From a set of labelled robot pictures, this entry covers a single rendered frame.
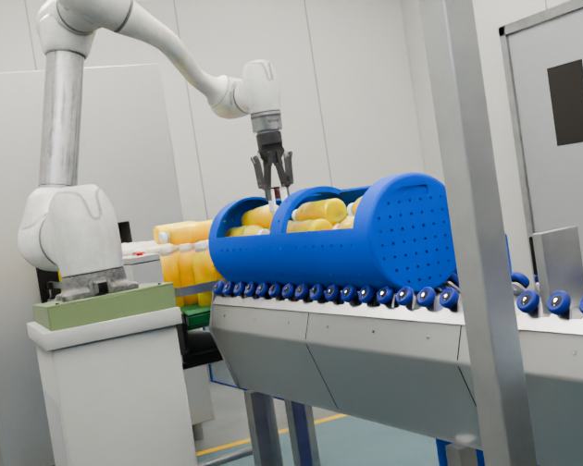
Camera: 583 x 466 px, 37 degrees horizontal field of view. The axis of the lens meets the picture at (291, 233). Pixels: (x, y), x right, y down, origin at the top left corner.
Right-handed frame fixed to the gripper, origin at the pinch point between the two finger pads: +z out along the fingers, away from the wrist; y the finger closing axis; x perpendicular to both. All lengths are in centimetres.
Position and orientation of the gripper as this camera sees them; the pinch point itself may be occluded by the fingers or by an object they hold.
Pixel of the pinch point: (278, 200)
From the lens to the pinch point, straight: 259.1
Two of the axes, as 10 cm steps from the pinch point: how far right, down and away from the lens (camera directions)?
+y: 8.6, -1.6, 4.9
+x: -5.0, 0.2, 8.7
